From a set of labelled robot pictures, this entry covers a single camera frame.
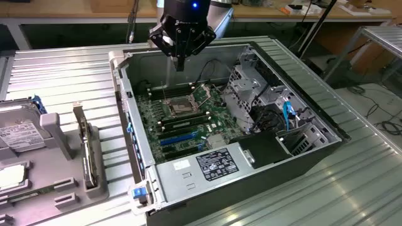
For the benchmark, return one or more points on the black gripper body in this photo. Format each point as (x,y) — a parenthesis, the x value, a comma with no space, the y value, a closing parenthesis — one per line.
(184,14)

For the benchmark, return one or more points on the black Nvidia graphics card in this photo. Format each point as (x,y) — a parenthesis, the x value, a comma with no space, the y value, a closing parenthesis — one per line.
(90,146)

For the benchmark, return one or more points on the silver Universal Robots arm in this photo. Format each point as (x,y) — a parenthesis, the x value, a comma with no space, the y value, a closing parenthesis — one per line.
(220,14)

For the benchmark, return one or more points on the metal socket cover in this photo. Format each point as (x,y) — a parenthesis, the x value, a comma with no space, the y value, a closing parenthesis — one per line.
(202,96)

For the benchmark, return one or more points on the silver perforated disk bay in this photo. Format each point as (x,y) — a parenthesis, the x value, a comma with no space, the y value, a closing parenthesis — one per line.
(247,94)

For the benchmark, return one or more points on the CPU socket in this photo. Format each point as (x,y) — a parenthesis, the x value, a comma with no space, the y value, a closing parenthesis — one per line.
(180,107)

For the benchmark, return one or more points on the wooden desk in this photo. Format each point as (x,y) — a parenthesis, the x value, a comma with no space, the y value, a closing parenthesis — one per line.
(63,11)

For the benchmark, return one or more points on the black slanted pole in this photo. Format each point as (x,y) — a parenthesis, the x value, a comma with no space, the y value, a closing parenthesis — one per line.
(318,26)

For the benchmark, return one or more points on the green motherboard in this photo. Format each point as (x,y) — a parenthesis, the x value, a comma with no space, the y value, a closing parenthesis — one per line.
(226,122)

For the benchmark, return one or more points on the brown wooden cabinet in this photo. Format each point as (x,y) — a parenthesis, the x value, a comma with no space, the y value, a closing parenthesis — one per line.
(333,33)

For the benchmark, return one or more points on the small silver chipset heatsink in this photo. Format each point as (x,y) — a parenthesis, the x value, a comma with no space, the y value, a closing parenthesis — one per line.
(216,141)

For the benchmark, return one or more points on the long blue expansion slot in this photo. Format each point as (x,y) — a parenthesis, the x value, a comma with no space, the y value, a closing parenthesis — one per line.
(175,140)

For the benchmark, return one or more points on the white flat item on desk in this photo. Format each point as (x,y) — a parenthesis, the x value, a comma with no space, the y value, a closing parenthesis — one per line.
(354,10)

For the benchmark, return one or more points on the black plastic shroud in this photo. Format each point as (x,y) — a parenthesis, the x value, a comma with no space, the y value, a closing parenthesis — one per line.
(263,150)

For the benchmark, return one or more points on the silver slotted disk bay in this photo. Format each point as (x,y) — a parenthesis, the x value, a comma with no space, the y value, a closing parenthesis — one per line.
(309,139)

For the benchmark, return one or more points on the silver hard disk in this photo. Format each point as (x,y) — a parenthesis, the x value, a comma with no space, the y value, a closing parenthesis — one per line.
(19,131)

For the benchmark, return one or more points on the silver power supply with label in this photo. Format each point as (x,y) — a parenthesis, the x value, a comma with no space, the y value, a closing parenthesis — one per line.
(175,181)

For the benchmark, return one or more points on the open black PC case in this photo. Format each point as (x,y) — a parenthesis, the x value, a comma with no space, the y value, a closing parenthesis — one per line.
(282,179)

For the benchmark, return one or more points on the blue case latch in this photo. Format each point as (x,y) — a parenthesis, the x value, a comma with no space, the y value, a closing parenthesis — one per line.
(139,193)

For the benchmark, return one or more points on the grey plastic parts rack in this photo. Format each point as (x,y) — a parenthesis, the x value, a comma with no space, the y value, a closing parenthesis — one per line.
(37,174)

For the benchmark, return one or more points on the silver CPU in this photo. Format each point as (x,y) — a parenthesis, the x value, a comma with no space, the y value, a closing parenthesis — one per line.
(11,176)

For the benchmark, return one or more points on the green RAM stick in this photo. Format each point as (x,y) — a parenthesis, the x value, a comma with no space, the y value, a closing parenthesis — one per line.
(28,194)

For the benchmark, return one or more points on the metal slat frame table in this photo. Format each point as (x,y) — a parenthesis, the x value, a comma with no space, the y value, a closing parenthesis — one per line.
(386,37)

